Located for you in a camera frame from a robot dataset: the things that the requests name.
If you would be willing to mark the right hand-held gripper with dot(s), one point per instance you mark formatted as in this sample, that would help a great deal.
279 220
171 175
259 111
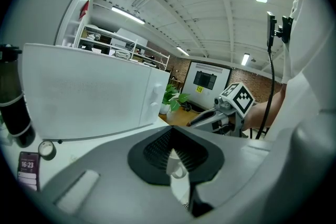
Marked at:
242 99

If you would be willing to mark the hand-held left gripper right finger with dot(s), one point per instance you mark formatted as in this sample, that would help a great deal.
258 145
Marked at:
249 178

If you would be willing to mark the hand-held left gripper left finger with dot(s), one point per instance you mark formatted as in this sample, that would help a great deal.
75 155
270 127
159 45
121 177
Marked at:
110 191

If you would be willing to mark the white mug with spoon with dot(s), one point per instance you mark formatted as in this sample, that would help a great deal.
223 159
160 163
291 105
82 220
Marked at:
176 168

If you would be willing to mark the person's right forearm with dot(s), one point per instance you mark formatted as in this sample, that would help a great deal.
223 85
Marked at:
262 110

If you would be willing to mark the brown wooden table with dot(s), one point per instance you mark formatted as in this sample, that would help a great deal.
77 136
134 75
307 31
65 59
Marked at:
181 116

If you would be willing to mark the large white-backed display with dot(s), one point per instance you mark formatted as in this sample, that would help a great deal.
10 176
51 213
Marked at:
207 81

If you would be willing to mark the green potted plant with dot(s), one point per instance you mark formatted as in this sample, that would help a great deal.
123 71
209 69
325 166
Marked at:
170 98

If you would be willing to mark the long ceiling light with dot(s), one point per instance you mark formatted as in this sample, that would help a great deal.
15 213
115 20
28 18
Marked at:
245 59
128 15
183 51

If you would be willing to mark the black tape roll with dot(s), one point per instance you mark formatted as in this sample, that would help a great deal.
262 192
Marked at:
52 150

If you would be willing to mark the black smartphone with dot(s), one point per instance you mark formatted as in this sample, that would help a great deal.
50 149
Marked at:
29 173

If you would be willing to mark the white desk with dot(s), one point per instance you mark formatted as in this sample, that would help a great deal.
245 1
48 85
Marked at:
15 154

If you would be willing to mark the white microwave oven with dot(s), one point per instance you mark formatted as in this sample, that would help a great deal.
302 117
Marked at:
92 91

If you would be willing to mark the white storage shelving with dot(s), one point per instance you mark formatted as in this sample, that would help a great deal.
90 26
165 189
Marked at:
126 47

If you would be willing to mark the black chest-mounted device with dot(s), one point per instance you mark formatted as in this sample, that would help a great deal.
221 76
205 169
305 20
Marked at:
278 29

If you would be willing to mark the person's white shirt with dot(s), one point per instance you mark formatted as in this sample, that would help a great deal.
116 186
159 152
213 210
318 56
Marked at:
309 60

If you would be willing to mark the black water bottle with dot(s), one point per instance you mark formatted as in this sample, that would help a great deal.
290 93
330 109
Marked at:
15 102

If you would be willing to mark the red hanging decoration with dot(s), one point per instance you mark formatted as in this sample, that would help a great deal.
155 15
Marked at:
84 9

